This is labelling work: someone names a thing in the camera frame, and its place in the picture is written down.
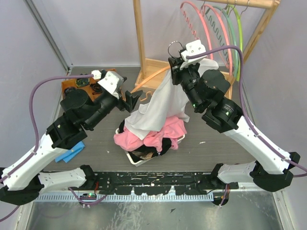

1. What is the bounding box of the white t shirt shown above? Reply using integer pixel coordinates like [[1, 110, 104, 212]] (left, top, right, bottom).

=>
[[124, 56, 219, 141]]

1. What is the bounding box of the blue folded cloth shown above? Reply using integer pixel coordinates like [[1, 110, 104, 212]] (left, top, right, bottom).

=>
[[55, 141, 85, 163]]

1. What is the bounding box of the light pink t shirt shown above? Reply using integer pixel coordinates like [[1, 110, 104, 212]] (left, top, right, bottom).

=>
[[114, 116, 187, 154]]

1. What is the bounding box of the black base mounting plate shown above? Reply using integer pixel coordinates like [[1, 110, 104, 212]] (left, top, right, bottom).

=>
[[88, 172, 225, 196]]

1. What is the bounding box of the black t shirt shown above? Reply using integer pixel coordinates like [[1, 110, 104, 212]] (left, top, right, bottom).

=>
[[118, 119, 179, 160]]

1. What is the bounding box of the salmon pink hanger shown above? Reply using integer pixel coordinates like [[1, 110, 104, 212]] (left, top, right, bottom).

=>
[[201, 3, 233, 76]]

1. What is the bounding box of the rolled dark sock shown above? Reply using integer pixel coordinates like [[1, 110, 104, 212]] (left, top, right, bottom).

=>
[[64, 87, 76, 97]]

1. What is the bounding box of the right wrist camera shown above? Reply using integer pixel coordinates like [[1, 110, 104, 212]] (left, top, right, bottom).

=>
[[179, 39, 206, 70]]

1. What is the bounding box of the rolled green sock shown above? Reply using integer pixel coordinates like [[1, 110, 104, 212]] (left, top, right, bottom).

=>
[[75, 78, 90, 88]]

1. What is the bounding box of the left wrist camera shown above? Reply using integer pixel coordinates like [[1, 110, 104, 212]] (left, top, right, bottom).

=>
[[91, 69, 121, 99]]

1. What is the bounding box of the white perforated plastic basket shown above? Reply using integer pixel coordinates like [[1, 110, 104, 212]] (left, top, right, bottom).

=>
[[115, 126, 186, 167]]

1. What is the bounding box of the wooden compartment tray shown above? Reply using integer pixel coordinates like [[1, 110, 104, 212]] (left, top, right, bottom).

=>
[[61, 78, 105, 102]]

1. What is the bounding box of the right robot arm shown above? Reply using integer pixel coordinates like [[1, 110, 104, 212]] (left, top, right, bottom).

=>
[[168, 57, 300, 192]]

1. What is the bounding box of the orange hanger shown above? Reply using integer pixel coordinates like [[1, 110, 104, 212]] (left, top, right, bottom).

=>
[[131, 58, 170, 102]]

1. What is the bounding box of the mint green hanger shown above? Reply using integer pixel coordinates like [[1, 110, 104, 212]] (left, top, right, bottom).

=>
[[213, 5, 238, 77]]

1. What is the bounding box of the wooden clothes rack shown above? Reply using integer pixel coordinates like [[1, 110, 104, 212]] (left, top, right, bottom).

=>
[[132, 0, 281, 99]]

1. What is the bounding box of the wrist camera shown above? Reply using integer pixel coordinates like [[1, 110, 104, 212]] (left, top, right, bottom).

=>
[[91, 69, 121, 99], [179, 39, 206, 70]]

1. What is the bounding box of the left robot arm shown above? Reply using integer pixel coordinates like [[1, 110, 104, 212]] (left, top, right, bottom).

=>
[[0, 71, 142, 206]]

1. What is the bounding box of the rolled black sock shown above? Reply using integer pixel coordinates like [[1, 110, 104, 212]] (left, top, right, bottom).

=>
[[90, 83, 103, 95]]

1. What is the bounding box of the green plastic hanger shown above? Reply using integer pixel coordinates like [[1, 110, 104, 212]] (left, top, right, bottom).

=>
[[226, 5, 244, 81]]

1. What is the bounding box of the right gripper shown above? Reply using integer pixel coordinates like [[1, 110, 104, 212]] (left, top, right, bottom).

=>
[[169, 56, 204, 111]]

